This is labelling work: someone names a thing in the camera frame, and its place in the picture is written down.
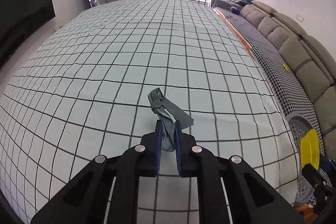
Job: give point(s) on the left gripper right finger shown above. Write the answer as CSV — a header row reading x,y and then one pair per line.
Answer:
x,y
230,190

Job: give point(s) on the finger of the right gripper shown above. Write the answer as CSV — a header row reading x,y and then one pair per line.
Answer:
x,y
327,166
324,194

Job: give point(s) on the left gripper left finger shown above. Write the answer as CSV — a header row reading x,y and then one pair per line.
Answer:
x,y
106,189

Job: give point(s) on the yellow plastic lid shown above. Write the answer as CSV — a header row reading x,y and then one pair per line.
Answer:
x,y
309,147

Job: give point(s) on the grey wrapper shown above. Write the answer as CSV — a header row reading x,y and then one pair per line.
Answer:
x,y
169,113

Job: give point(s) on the grey perforated laundry basket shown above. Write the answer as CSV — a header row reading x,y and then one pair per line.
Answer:
x,y
299,127

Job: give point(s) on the houndstooth sofa cover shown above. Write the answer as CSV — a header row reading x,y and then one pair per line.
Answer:
x,y
287,88

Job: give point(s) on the grey sectional sofa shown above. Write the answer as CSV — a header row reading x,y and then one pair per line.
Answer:
x,y
311,63

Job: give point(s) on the white grid tablecloth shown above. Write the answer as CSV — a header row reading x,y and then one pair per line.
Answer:
x,y
84,91

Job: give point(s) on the small yellow toy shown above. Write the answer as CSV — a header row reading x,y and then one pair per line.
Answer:
x,y
286,67

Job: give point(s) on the blue cushion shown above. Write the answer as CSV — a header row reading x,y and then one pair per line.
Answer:
x,y
239,6

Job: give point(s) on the black television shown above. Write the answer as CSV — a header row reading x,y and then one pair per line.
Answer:
x,y
19,20

